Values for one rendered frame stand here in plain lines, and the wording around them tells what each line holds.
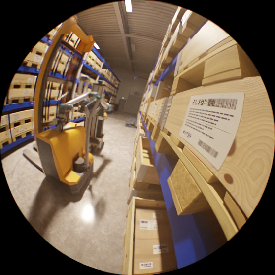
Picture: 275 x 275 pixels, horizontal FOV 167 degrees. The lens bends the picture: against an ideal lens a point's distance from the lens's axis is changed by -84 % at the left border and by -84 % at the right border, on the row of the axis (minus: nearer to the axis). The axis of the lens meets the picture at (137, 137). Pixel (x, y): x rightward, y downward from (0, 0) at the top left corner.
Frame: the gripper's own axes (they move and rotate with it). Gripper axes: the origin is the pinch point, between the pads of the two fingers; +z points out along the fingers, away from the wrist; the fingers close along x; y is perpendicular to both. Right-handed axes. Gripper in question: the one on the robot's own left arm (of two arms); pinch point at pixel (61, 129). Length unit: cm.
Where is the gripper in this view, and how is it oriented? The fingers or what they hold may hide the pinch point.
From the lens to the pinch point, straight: 142.2
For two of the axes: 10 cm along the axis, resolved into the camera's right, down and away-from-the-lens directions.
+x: 0.1, -3.1, 9.5
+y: 9.7, 2.5, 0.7
